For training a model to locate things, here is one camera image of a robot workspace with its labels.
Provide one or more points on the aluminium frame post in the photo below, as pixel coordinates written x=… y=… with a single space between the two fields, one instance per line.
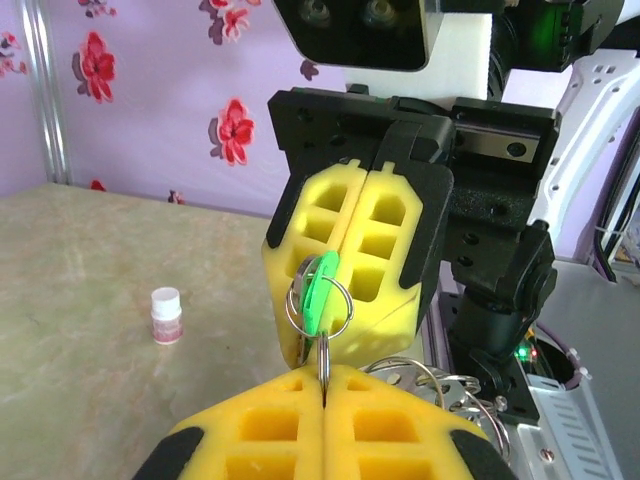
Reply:
x=47 y=100

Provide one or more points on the metal key band with rings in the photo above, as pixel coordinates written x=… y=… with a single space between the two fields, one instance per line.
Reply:
x=445 y=400

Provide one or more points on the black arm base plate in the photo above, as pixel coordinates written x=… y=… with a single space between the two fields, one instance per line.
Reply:
x=515 y=400

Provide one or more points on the green key tag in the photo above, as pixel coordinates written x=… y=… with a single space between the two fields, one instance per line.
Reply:
x=320 y=300

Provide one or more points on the small white pill bottle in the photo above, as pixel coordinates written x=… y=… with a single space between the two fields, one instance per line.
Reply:
x=166 y=320

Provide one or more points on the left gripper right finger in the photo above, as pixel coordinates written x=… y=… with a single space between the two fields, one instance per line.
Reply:
x=340 y=430

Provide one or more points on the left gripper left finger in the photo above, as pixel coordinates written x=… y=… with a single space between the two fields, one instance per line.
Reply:
x=310 y=430

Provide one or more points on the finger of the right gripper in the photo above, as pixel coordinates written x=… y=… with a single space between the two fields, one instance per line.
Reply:
x=281 y=310
x=385 y=325

